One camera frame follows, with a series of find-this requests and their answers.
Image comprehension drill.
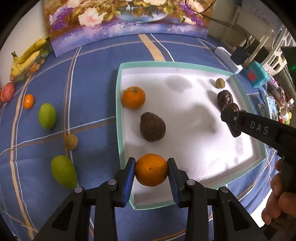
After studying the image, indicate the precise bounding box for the white power strip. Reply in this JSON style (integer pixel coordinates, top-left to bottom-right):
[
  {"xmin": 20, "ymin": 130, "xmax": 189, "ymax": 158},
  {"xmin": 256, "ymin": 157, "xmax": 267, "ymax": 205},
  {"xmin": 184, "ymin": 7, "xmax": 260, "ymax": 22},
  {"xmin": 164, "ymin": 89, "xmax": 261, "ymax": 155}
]
[{"xmin": 214, "ymin": 46, "xmax": 243, "ymax": 74}]

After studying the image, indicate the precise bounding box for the green mango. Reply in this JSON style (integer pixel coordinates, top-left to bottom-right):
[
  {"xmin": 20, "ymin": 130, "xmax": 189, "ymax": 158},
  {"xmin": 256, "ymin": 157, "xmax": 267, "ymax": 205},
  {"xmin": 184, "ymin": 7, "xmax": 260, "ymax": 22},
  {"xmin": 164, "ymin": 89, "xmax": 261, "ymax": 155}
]
[
  {"xmin": 38, "ymin": 103, "xmax": 57, "ymax": 129},
  {"xmin": 51, "ymin": 155, "xmax": 78, "ymax": 189}
]

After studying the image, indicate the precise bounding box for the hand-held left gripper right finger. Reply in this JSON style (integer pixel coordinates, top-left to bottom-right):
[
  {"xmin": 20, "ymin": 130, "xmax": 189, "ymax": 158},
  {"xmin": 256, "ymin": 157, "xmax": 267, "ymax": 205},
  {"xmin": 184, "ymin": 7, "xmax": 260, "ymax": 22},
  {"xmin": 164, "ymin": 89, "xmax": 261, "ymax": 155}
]
[{"xmin": 167, "ymin": 158, "xmax": 271, "ymax": 241}]

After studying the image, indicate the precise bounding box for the glass container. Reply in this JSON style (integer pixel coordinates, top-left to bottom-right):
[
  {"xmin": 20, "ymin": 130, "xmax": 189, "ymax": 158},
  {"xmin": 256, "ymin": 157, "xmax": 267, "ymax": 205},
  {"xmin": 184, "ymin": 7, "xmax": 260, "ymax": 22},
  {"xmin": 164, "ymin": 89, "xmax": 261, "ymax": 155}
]
[{"xmin": 17, "ymin": 44, "xmax": 52, "ymax": 80}]

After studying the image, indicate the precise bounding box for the black cable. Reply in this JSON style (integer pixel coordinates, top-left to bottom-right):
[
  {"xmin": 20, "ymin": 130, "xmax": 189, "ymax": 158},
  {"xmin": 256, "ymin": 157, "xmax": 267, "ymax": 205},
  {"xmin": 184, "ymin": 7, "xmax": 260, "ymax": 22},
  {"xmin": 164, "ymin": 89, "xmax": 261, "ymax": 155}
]
[{"xmin": 185, "ymin": 0, "xmax": 251, "ymax": 56}]

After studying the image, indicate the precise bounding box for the tangerine with stem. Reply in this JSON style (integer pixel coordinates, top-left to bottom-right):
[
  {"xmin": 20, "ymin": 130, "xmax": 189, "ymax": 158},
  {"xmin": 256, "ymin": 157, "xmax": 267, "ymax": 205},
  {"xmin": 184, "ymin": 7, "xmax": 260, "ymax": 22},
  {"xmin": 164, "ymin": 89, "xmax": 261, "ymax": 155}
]
[{"xmin": 121, "ymin": 86, "xmax": 146, "ymax": 109}]

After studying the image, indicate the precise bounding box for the black power adapter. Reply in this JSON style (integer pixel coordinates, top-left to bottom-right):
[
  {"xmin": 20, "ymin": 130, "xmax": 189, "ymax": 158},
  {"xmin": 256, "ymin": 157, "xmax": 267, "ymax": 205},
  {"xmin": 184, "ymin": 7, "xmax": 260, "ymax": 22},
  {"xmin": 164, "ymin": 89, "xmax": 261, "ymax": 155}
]
[{"xmin": 231, "ymin": 47, "xmax": 248, "ymax": 65}]

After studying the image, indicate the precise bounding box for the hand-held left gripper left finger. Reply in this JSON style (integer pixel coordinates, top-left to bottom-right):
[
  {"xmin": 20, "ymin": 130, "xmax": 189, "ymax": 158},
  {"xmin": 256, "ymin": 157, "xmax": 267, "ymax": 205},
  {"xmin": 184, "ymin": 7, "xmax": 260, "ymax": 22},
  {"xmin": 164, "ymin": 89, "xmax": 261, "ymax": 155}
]
[{"xmin": 33, "ymin": 157, "xmax": 136, "ymax": 241}]

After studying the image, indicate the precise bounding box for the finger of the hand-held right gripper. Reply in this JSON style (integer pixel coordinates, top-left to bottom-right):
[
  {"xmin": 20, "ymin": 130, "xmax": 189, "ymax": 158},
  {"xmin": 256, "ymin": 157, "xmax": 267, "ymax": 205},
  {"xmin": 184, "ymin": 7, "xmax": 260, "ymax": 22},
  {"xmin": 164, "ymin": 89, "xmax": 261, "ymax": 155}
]
[{"xmin": 221, "ymin": 109, "xmax": 242, "ymax": 131}]

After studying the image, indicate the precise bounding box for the small tangerine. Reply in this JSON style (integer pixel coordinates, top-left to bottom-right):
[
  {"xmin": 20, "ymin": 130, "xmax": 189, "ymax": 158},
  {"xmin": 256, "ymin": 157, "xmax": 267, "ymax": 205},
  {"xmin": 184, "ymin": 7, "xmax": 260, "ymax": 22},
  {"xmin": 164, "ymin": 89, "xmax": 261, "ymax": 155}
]
[{"xmin": 23, "ymin": 94, "xmax": 35, "ymax": 110}]

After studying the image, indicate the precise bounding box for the white chair frame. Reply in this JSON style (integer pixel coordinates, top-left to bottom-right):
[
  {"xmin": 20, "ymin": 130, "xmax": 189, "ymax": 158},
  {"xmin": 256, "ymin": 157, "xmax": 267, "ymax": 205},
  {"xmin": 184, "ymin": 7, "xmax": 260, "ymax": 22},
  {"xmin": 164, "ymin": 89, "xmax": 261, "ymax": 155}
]
[{"xmin": 223, "ymin": 6, "xmax": 277, "ymax": 63}]

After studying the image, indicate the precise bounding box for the teal toy with red face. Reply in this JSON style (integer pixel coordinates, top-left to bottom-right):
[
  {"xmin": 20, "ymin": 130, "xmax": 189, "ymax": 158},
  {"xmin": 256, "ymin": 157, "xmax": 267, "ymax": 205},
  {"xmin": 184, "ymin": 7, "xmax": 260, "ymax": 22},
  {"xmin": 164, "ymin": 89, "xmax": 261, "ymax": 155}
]
[{"xmin": 244, "ymin": 61, "xmax": 270, "ymax": 88}]

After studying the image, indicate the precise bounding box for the person's right hand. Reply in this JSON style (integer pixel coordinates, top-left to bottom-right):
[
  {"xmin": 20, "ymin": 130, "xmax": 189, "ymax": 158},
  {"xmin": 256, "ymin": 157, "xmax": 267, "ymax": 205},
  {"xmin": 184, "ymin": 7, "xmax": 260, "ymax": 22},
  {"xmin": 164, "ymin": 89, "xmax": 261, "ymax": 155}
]
[{"xmin": 261, "ymin": 159, "xmax": 290, "ymax": 225}]

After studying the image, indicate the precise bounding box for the floral painting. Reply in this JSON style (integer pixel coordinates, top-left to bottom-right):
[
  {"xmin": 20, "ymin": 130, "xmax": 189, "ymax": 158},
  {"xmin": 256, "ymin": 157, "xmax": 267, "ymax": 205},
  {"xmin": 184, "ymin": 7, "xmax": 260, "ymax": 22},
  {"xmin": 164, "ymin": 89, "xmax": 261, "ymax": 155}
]
[{"xmin": 43, "ymin": 0, "xmax": 214, "ymax": 57}]

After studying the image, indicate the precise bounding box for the red apple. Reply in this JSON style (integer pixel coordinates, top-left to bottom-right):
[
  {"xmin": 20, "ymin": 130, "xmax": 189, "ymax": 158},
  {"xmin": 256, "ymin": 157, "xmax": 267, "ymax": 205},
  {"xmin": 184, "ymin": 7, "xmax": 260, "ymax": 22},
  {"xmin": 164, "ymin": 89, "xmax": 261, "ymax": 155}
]
[{"xmin": 0, "ymin": 82, "xmax": 16, "ymax": 103}]

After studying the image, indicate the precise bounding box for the round dark brown fruit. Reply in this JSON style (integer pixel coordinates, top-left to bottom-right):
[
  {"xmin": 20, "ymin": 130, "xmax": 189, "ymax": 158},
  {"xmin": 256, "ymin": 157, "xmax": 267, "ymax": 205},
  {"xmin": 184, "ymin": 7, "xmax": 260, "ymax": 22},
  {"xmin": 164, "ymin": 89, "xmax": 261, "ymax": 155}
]
[{"xmin": 140, "ymin": 112, "xmax": 166, "ymax": 142}]

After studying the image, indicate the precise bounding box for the white tray with teal rim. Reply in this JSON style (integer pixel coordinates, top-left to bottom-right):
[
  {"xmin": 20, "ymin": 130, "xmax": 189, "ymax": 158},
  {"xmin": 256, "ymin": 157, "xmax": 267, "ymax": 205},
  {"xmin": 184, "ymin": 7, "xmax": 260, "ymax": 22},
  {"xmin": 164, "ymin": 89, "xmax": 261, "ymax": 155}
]
[{"xmin": 115, "ymin": 61, "xmax": 266, "ymax": 210}]

